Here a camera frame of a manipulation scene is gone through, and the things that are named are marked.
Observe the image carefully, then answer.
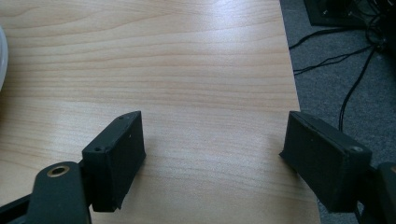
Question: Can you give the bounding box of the white plate edge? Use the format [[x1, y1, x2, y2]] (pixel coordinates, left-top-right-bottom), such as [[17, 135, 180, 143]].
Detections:
[[0, 25, 9, 91]]

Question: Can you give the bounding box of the black stand base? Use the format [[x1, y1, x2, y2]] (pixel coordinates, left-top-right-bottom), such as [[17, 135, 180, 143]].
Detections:
[[303, 0, 379, 28]]

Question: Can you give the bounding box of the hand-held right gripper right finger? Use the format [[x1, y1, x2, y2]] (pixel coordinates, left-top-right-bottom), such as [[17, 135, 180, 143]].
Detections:
[[278, 110, 373, 214]]

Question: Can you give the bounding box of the black cable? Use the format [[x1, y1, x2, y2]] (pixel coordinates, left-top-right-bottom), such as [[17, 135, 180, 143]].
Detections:
[[292, 45, 375, 76], [289, 27, 353, 50], [338, 46, 377, 132]]

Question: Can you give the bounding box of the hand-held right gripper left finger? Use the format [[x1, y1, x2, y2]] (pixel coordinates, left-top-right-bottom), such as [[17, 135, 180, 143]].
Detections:
[[81, 110, 147, 213]]

